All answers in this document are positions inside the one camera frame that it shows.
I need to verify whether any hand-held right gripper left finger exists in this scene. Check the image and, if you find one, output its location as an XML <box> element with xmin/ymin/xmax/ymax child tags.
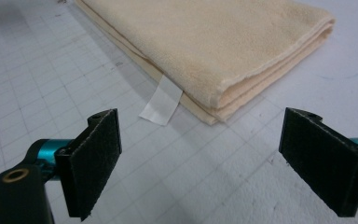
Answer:
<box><xmin>36</xmin><ymin>107</ymin><xmax>123</xmax><ymax>222</ymax></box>

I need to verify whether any cream towel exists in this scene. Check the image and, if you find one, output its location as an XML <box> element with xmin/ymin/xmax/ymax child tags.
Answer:
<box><xmin>74</xmin><ymin>0</ymin><xmax>337</xmax><ymax>127</ymax></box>

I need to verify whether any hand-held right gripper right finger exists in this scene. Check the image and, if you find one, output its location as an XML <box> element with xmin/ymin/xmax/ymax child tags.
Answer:
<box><xmin>278</xmin><ymin>106</ymin><xmax>358</xmax><ymax>218</ymax></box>

